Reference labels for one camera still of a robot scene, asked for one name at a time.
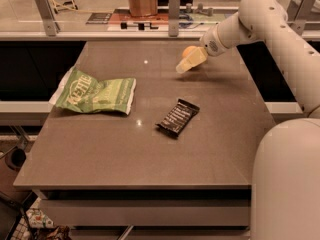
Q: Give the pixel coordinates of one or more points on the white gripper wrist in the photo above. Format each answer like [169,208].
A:
[211,43]

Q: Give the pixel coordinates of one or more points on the orange fruit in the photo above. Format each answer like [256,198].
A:
[188,50]

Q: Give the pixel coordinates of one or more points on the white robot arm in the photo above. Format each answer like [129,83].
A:
[285,192]

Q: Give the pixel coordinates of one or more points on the black snack bar wrapper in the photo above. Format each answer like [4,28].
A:
[178,118]

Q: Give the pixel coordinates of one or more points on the green kettle chips bag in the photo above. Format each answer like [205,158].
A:
[82,93]

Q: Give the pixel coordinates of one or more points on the black round bin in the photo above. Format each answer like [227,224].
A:
[15,159]

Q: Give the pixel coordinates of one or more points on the colourful packaged goods basket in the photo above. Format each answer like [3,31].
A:
[38,226]

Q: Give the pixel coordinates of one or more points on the middle metal railing post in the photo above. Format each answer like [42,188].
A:
[173,18]

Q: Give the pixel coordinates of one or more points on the metal railing post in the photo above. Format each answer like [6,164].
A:
[297,15]
[173,18]
[51,27]

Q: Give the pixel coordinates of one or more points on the right metal railing post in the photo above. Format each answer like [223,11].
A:
[297,15]

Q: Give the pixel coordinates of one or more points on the left metal railing post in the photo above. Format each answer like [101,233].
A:
[51,27]

